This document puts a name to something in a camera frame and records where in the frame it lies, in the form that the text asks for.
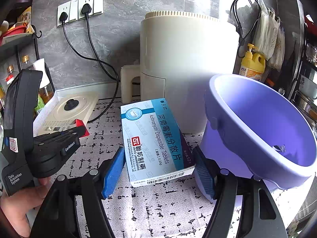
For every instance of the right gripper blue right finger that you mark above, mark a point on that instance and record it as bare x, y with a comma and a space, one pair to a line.
205, 174

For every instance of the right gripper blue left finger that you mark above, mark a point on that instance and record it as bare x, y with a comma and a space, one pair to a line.
111, 170

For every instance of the blue white medicine box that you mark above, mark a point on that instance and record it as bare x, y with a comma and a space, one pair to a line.
155, 149

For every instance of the red small packet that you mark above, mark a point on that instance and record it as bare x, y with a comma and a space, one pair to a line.
81, 128

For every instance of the person's left hand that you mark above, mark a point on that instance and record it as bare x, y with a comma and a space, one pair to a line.
15, 207

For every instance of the patterned table mat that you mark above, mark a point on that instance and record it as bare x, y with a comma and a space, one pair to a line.
174, 208

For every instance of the purple plastic bucket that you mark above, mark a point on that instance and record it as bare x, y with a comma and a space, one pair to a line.
252, 130

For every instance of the white top oil dispenser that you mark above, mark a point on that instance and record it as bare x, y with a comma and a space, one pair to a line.
46, 88

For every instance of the clear gold cap bottle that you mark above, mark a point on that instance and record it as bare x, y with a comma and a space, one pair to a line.
26, 61

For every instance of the black left shelf rack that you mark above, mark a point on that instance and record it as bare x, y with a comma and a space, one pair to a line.
18, 42

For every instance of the yellow dish soap bottle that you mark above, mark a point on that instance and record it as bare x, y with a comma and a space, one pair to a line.
252, 64

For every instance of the white air fryer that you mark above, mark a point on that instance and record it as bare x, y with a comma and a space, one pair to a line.
179, 53

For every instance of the black right dish rack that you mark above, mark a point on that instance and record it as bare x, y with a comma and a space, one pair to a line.
302, 90

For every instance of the red plastic bowl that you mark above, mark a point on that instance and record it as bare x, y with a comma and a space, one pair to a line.
12, 33

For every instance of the snack packet on shelf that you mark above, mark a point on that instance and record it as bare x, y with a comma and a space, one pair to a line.
25, 19

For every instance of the white hanging bags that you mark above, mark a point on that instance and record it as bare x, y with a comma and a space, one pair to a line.
269, 39

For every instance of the white wall socket panel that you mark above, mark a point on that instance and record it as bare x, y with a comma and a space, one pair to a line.
73, 9

